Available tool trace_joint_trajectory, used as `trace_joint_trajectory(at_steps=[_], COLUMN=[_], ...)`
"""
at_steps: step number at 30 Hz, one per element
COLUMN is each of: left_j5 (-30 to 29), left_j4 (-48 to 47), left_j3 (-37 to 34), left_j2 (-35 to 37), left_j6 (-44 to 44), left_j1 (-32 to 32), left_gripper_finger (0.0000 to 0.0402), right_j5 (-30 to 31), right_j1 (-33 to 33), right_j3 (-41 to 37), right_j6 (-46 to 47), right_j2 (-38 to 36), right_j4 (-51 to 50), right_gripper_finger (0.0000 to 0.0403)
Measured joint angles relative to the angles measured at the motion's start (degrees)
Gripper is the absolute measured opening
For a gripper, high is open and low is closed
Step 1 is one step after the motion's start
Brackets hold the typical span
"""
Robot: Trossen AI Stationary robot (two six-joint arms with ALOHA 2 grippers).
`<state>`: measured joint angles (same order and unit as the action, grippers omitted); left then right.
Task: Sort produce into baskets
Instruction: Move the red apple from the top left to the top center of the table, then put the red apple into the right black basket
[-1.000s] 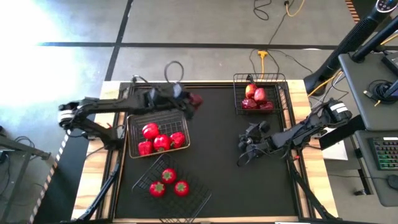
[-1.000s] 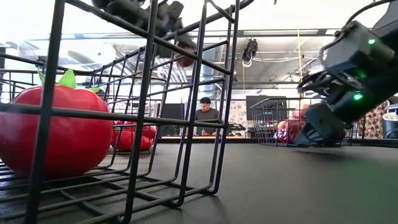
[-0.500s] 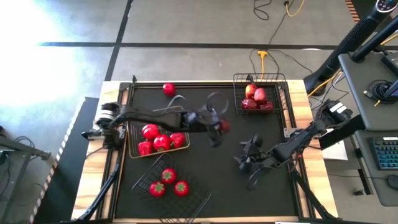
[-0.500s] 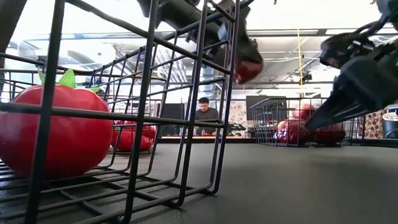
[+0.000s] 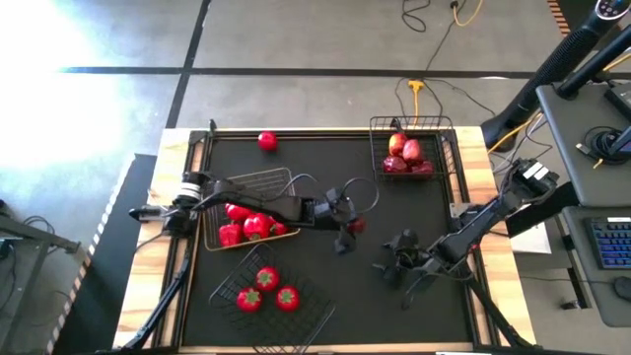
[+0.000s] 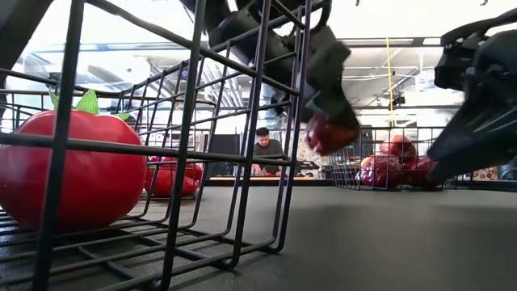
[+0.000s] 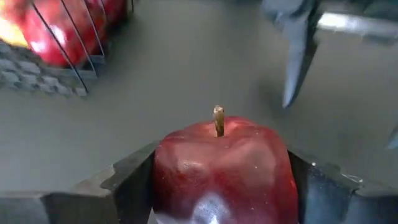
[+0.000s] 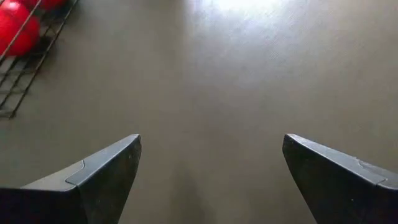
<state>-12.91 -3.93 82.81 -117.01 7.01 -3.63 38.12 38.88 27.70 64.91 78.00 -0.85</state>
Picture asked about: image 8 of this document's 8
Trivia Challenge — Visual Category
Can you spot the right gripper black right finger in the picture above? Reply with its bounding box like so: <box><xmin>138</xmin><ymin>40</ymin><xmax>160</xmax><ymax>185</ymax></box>
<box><xmin>282</xmin><ymin>133</ymin><xmax>398</xmax><ymax>224</ymax></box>

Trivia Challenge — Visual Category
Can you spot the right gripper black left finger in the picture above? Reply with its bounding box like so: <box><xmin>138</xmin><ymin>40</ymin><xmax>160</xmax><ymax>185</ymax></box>
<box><xmin>0</xmin><ymin>133</ymin><xmax>142</xmax><ymax>224</ymax></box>

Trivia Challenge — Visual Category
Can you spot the black wire basket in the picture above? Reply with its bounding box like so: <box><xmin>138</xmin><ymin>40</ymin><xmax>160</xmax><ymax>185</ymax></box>
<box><xmin>0</xmin><ymin>0</ymin><xmax>79</xmax><ymax>119</ymax></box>

